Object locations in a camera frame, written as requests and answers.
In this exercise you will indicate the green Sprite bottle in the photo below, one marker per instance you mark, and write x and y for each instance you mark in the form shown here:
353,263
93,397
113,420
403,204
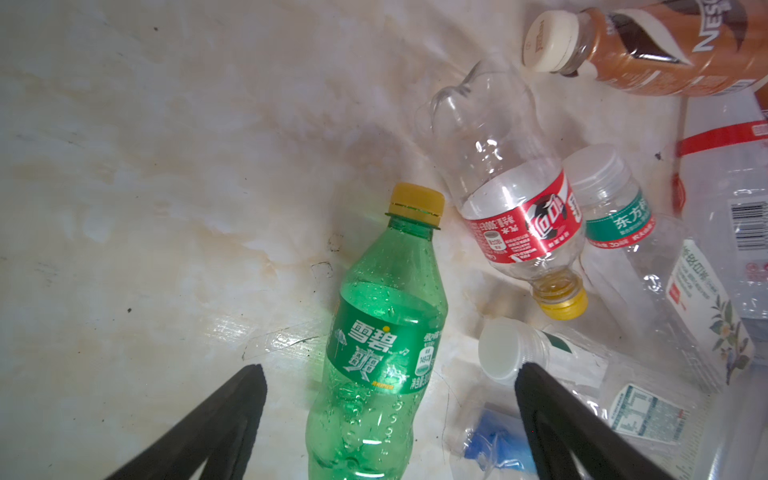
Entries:
382,347

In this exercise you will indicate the brown Nescafe coffee bottle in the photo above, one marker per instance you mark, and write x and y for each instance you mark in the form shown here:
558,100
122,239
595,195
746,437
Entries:
669,48

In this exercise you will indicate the clear bottle pink blue label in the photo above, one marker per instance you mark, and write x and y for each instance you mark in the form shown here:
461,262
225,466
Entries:
486,442

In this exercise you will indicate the clear bottle red label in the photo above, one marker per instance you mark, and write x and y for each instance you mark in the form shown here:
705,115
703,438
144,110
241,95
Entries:
508,183

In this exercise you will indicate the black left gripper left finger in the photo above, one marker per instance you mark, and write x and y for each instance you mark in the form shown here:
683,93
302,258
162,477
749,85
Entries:
216,439

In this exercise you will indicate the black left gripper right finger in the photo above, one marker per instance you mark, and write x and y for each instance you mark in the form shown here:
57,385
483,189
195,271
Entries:
562,433

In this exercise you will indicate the small clear bottle green label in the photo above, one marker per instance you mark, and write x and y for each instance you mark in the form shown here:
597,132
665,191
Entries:
649,409

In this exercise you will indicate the white bottle red cap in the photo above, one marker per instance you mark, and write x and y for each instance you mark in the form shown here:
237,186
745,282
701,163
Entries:
720,193

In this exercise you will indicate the clear bottle green white label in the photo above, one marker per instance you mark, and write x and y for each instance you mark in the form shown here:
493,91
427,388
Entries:
653,278

